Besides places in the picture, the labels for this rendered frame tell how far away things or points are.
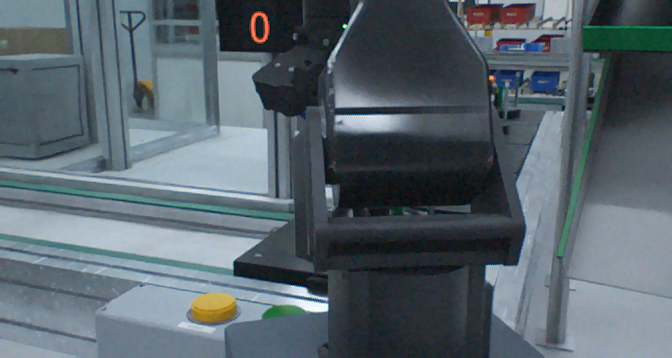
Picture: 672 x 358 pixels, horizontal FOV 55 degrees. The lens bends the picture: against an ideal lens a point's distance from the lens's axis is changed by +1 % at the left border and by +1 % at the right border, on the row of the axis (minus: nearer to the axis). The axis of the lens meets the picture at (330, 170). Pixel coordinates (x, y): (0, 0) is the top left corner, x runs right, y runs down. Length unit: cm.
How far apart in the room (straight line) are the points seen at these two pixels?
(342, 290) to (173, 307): 36
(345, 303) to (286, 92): 28
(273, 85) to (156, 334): 24
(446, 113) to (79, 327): 56
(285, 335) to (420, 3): 18
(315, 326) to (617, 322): 57
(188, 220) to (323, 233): 72
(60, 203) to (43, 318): 35
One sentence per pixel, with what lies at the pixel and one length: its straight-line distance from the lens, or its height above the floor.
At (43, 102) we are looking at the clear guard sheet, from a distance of 117.
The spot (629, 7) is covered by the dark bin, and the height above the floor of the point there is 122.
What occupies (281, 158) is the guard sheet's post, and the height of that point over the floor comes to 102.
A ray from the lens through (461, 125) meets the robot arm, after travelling 27.
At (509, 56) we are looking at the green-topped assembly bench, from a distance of 591.
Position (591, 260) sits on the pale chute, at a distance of 63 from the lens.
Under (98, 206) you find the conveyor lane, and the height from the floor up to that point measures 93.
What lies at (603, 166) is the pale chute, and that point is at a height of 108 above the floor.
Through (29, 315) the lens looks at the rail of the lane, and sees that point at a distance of 80.
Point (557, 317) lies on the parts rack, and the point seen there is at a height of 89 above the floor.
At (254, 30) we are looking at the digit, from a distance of 86.
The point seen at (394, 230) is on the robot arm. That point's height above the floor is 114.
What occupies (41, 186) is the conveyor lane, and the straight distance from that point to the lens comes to 115.
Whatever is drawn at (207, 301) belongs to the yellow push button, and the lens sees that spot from 60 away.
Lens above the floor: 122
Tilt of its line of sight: 14 degrees down
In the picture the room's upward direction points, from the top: straight up
